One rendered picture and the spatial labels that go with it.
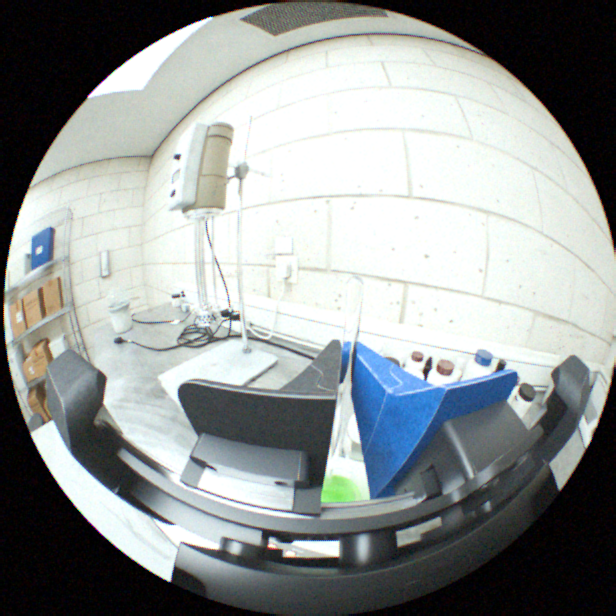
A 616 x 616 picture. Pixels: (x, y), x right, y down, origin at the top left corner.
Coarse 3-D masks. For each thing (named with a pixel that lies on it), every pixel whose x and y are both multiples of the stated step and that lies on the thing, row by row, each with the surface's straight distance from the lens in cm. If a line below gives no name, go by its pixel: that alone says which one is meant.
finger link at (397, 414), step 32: (352, 384) 9; (384, 384) 6; (416, 384) 6; (448, 384) 4; (480, 384) 4; (512, 384) 6; (384, 416) 6; (416, 416) 5; (448, 416) 4; (384, 448) 6; (416, 448) 5; (384, 480) 7
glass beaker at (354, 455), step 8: (344, 448) 17; (344, 456) 18; (352, 456) 17; (360, 456) 17; (336, 464) 19; (344, 464) 19; (352, 464) 18; (360, 464) 18; (336, 472) 21; (344, 472) 20; (352, 472) 20; (360, 472) 19; (352, 480) 21; (360, 480) 20; (360, 488) 21; (368, 496) 18
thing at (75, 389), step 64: (64, 384) 6; (576, 384) 7; (128, 448) 7; (192, 512) 5; (384, 512) 5; (448, 512) 6; (512, 512) 3; (192, 576) 3; (256, 576) 2; (320, 576) 2; (384, 576) 2; (448, 576) 3
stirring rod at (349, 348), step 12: (348, 288) 7; (360, 288) 7; (348, 300) 7; (360, 300) 7; (348, 312) 7; (360, 312) 7; (348, 324) 7; (348, 336) 8; (348, 348) 8; (348, 360) 8; (348, 372) 8; (348, 384) 9; (348, 396) 9; (336, 408) 10; (336, 420) 10; (336, 432) 11; (336, 444) 12; (336, 456) 14; (324, 480) 18
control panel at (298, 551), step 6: (270, 540) 25; (276, 546) 25; (282, 546) 25; (288, 546) 25; (294, 546) 24; (294, 552) 25; (300, 552) 25; (306, 552) 25; (312, 552) 25; (318, 552) 24
